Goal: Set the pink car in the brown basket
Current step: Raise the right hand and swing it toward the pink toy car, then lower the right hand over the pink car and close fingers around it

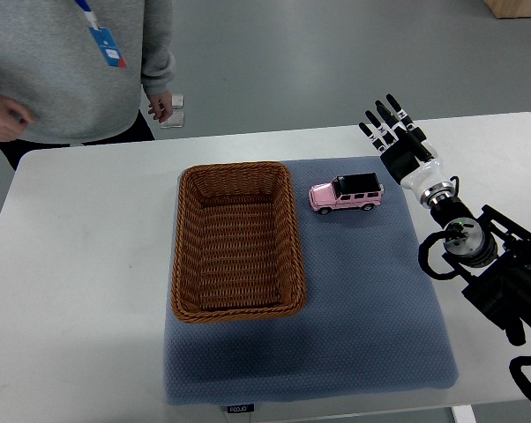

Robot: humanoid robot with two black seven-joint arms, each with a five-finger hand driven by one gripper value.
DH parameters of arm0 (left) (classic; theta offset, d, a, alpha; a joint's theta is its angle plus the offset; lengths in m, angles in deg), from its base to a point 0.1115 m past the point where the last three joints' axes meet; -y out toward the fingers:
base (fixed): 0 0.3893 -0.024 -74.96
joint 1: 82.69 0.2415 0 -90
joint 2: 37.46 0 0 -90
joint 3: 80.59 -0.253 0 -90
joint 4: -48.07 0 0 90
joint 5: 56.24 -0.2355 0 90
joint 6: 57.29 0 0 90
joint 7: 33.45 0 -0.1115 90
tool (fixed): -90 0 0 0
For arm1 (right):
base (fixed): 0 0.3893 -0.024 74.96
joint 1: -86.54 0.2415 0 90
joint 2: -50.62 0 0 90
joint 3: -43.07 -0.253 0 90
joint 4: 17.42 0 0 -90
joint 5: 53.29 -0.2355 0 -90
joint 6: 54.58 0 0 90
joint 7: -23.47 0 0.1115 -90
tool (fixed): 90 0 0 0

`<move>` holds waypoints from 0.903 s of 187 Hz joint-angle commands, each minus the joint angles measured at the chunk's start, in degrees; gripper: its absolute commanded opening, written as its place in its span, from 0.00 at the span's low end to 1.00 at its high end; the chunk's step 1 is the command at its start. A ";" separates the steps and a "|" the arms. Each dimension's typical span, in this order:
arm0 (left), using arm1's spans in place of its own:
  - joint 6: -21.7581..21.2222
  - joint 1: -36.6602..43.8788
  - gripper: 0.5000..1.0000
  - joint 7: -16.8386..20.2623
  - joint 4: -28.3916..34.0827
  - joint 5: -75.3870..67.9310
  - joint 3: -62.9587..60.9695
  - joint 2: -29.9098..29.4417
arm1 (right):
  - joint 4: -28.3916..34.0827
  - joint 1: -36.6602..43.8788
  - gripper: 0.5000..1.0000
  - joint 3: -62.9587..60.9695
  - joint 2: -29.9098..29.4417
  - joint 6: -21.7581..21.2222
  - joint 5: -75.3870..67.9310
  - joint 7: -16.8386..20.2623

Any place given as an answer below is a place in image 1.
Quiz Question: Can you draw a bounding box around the blue id badge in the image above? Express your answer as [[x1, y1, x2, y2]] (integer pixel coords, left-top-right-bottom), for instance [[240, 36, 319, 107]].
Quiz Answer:
[[74, 0, 127, 69]]

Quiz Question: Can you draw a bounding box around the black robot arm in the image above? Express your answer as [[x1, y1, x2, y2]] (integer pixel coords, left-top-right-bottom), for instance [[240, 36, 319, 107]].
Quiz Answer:
[[359, 94, 531, 345]]

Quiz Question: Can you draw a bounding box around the person left hand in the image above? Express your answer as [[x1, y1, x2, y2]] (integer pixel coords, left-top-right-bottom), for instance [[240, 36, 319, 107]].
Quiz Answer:
[[147, 91, 173, 123]]

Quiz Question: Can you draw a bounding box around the black cable loop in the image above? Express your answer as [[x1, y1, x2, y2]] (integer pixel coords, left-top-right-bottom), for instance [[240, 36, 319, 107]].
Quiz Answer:
[[418, 228, 463, 280]]

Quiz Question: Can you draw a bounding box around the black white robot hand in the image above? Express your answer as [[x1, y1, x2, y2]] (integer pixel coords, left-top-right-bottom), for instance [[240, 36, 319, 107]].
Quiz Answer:
[[358, 93, 455, 206]]

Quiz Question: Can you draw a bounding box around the pink toy car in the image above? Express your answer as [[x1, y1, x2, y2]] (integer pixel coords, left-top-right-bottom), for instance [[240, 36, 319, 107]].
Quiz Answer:
[[308, 173, 385, 215]]

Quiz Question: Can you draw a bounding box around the black cable lower right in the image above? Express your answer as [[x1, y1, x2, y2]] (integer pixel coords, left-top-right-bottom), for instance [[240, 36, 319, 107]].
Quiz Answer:
[[508, 355, 531, 415]]

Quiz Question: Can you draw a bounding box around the blue grey foam mat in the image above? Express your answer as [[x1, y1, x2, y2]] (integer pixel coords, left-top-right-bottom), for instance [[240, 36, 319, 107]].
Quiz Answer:
[[164, 157, 458, 406]]

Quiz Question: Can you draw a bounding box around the person right hand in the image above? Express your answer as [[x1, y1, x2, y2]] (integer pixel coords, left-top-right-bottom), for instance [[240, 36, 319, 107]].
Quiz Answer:
[[0, 95, 37, 142]]

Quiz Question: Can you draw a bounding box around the brown wicker basket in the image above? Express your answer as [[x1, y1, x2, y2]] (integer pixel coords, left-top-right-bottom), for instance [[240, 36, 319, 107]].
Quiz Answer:
[[170, 161, 307, 323]]

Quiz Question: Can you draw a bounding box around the person in grey sweatshirt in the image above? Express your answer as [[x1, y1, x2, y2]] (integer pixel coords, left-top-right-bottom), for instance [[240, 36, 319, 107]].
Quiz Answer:
[[0, 1, 175, 167]]

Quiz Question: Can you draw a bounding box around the wooden box corner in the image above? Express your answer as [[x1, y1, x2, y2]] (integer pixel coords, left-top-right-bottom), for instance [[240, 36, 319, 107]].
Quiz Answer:
[[484, 0, 531, 19]]

